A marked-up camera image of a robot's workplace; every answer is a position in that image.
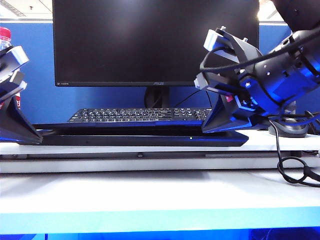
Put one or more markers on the water bottle with red cap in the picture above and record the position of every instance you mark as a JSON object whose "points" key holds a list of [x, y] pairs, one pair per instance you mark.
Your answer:
{"points": [[5, 33]]}

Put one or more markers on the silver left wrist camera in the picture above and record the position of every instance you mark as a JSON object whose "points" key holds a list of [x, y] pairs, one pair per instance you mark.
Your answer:
{"points": [[17, 56]]}

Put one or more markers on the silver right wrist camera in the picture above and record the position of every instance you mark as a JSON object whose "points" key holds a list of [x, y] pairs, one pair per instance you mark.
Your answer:
{"points": [[212, 42]]}

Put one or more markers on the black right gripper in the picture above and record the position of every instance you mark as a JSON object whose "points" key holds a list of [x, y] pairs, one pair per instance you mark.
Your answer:
{"points": [[275, 82]]}

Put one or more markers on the black computer monitor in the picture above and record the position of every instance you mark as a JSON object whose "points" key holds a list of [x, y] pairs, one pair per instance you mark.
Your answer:
{"points": [[150, 37]]}

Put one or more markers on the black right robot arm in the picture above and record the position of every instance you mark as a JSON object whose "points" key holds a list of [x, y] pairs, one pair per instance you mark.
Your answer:
{"points": [[300, 12]]}

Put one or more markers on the black grey Logitech mouse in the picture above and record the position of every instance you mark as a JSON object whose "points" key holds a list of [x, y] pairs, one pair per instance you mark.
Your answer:
{"points": [[290, 128]]}

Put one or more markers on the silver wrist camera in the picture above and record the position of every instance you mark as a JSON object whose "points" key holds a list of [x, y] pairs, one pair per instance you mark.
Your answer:
{"points": [[17, 56], [212, 42]]}

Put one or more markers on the black Hasee laptop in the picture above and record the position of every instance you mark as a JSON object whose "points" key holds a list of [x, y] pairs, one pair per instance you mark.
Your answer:
{"points": [[125, 140]]}

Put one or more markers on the white desk riser platform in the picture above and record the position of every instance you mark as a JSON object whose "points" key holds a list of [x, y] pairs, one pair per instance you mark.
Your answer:
{"points": [[50, 149]]}

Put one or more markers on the black Logitech keyboard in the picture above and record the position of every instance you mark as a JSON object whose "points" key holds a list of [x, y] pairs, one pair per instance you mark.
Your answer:
{"points": [[137, 115]]}

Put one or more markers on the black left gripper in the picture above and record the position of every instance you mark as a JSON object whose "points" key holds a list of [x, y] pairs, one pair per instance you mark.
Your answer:
{"points": [[12, 82]]}

